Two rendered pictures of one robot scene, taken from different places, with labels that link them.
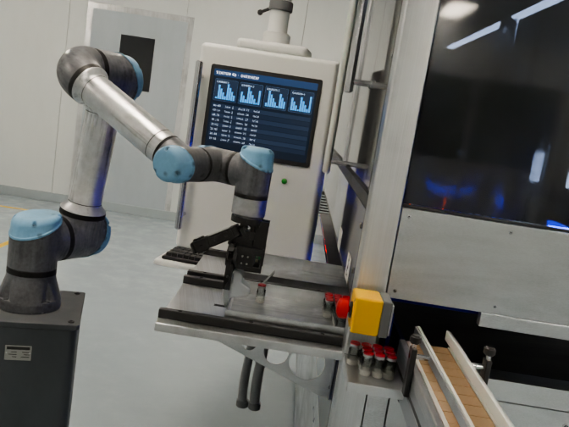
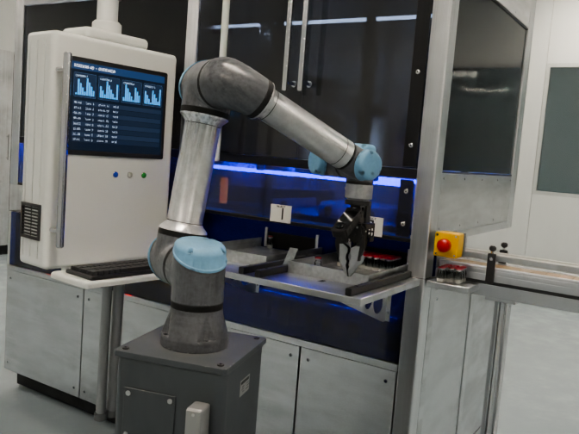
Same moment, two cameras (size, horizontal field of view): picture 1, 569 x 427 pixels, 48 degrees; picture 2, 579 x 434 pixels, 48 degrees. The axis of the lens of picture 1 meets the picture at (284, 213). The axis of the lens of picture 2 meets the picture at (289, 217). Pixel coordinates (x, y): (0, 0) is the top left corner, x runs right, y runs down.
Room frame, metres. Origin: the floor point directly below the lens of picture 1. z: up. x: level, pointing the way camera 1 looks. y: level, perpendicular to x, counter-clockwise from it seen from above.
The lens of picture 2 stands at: (0.61, 1.68, 1.23)
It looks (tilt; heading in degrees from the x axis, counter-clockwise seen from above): 6 degrees down; 302
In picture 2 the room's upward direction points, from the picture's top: 4 degrees clockwise
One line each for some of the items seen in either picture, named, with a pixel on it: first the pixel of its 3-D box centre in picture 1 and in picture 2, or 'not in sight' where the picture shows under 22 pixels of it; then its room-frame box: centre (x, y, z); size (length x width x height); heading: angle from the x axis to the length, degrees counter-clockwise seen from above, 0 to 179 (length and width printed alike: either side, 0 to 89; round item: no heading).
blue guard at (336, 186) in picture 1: (336, 194); (174, 181); (2.30, -0.18, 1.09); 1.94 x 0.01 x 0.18; 0
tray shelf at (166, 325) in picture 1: (273, 296); (294, 269); (1.63, -0.01, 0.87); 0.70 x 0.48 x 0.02; 0
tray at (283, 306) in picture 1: (301, 311); (353, 267); (1.46, -0.08, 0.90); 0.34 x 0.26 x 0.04; 90
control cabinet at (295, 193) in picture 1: (258, 152); (100, 148); (2.37, 0.13, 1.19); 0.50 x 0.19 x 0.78; 83
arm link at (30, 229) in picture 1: (36, 238); (197, 269); (1.52, 0.59, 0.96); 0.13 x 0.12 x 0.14; 152
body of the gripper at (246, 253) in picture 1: (246, 243); (357, 221); (1.39, 0.07, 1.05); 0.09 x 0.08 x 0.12; 90
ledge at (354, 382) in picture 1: (379, 378); (454, 284); (1.19, -0.23, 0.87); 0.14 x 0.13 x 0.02; 90
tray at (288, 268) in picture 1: (302, 275); (263, 251); (1.80, -0.08, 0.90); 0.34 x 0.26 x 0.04; 90
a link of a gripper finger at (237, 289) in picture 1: (236, 291); (357, 260); (1.37, 0.08, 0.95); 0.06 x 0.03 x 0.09; 90
